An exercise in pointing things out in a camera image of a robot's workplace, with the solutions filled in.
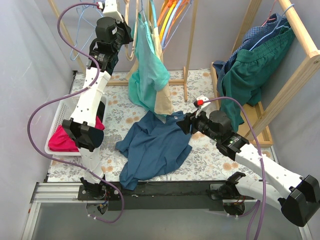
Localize beige plastic hanger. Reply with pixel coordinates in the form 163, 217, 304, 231
124, 0, 140, 62

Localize navy blue t shirt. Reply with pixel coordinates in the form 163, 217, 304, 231
115, 111, 192, 191

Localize light blue wire hanger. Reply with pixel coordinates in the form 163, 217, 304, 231
73, 5, 101, 52

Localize black printed t shirt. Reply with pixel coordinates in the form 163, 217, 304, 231
96, 101, 106, 124

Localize magenta t shirt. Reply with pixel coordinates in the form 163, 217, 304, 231
47, 117, 105, 153

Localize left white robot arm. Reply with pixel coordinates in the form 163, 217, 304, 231
62, 17, 132, 200

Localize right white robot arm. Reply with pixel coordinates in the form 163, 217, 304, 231
176, 110, 320, 227

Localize teal green shirt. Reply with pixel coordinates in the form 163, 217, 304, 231
127, 12, 171, 112

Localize beige garment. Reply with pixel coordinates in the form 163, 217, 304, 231
126, 26, 175, 116

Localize floral table cloth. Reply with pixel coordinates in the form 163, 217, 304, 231
47, 69, 259, 182

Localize wooden clothes rack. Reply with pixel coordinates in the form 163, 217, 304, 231
210, 0, 320, 148
48, 0, 199, 102

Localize right wooden clothes rack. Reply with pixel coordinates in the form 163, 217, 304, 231
210, 0, 320, 148

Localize orange plastic hangers bunch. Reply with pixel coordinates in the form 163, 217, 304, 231
157, 0, 194, 52

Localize dark green shorts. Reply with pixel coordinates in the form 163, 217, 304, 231
220, 28, 295, 131

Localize white plastic laundry basket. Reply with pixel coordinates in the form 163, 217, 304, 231
44, 96, 108, 156

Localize blue checkered shorts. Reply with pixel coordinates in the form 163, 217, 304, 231
212, 13, 291, 95

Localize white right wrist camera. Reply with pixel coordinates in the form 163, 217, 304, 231
193, 95, 211, 118

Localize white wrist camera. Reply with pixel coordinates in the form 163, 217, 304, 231
97, 0, 124, 22
193, 95, 211, 118

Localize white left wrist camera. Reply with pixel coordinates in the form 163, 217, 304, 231
97, 0, 124, 22

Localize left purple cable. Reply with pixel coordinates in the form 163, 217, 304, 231
26, 1, 126, 224

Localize purple cable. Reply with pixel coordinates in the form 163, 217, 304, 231
26, 1, 126, 224
204, 96, 267, 240

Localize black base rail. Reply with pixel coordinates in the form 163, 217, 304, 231
77, 179, 258, 213

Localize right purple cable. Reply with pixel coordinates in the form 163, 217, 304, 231
204, 96, 267, 240

